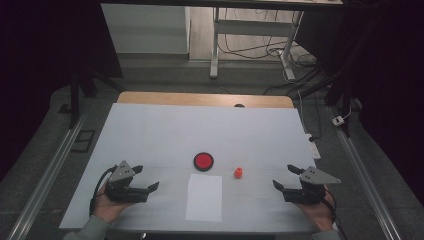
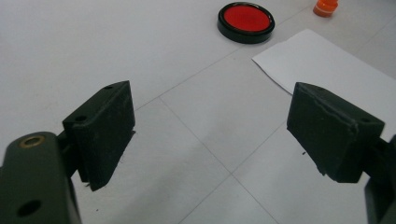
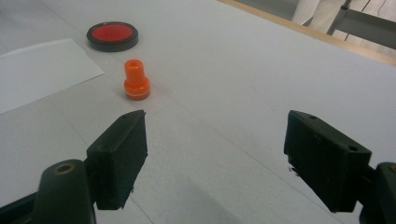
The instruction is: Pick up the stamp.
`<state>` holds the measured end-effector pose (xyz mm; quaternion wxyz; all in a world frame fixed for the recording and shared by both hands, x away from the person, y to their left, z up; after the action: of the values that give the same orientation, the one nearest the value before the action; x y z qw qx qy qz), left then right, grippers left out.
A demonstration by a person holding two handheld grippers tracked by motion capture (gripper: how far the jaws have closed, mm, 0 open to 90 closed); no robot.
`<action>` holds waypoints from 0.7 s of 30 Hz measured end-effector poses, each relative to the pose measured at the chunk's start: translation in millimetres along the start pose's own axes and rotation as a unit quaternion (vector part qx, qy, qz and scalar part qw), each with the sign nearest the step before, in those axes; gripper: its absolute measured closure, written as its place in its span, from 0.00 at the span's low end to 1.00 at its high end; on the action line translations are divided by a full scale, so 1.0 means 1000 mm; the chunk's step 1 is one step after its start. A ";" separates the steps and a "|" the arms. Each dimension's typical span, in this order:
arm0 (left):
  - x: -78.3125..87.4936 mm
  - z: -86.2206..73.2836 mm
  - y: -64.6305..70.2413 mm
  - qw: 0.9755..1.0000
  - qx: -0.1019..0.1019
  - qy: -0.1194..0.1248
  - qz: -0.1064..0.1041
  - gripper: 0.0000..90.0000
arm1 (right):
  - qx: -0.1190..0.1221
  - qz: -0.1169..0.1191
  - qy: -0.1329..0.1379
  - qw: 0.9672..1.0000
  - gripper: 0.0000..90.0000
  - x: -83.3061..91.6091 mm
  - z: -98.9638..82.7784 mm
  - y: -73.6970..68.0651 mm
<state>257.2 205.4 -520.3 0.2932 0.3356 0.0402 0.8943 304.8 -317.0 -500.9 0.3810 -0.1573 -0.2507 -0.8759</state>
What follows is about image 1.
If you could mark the light grey cabinet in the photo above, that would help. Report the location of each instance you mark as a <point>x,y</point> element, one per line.
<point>143,30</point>

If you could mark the white power strip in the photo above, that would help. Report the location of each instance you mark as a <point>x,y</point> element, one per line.
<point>314,150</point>

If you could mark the dark curtain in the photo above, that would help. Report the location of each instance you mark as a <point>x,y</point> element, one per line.
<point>383,66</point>
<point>40,50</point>

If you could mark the white desk frame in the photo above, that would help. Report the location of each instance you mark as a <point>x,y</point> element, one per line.
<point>253,27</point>

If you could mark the small white adapter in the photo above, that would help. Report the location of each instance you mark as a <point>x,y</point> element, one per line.
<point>338,120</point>

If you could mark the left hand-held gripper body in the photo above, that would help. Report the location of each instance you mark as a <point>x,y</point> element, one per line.
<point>125,191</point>

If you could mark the white paper sheet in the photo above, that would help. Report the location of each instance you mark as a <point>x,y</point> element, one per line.
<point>204,200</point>

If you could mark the large white table cover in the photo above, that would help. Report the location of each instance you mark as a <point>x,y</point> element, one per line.
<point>166,133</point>

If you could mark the metal floor rail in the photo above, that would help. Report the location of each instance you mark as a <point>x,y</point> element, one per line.
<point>50,173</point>
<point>363,173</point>

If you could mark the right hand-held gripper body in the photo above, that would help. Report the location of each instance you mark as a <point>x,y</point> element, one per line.
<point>306,193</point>

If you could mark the black table grommet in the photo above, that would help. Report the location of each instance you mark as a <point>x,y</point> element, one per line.
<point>239,105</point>

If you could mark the round red ink pad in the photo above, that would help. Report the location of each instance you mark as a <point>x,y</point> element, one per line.
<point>203,161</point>

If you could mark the wooden table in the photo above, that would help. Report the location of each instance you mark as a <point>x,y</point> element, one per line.
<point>183,99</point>

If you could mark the black rectangular floor plate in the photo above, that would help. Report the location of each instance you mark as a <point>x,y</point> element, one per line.
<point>83,141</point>

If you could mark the black metal stand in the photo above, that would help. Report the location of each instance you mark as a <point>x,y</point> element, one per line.
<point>340,90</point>
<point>74,100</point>

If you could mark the orange stamp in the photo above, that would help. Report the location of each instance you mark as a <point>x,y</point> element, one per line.
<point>238,173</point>

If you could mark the person's right hand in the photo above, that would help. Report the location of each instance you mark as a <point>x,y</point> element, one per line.
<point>318,215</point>

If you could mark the person's left hand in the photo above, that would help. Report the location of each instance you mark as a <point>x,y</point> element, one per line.
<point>106,210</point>

